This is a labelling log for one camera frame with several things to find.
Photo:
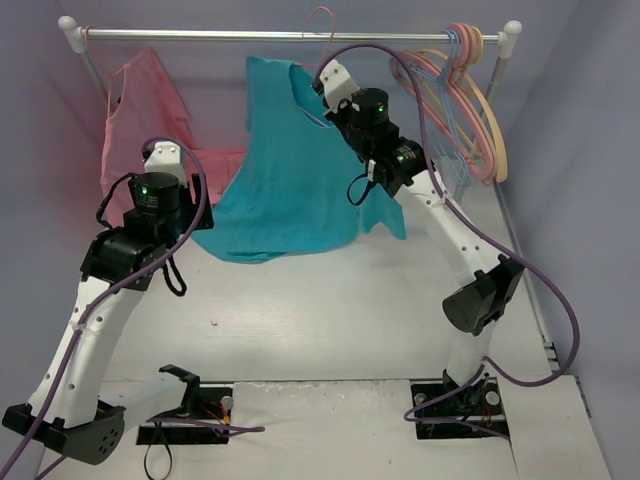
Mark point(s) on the pink thick hanger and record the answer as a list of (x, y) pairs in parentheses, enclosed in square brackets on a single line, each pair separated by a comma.
[(435, 100)]

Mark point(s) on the blue hanger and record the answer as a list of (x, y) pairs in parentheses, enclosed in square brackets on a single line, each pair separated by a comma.
[(443, 130)]

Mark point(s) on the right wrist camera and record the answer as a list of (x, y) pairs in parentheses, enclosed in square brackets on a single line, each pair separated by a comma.
[(335, 85)]

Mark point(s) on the tan wooden hanger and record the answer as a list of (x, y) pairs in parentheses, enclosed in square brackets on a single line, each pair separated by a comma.
[(485, 115)]

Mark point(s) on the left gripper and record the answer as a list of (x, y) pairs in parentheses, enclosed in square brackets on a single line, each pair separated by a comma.
[(201, 201)]

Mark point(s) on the blue t-shirt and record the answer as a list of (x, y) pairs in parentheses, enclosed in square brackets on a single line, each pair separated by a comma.
[(289, 195)]

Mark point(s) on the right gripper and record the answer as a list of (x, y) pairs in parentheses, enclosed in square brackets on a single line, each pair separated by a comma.
[(331, 118)]

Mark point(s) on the pink t-shirt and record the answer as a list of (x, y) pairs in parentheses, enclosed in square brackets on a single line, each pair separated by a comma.
[(151, 106)]

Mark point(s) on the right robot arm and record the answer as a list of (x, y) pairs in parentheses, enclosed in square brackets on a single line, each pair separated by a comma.
[(487, 278)]

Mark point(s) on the white metal clothes rack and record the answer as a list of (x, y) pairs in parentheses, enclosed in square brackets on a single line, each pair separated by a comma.
[(79, 40)]

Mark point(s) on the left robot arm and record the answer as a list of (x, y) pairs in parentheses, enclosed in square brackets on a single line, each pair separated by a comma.
[(65, 413)]

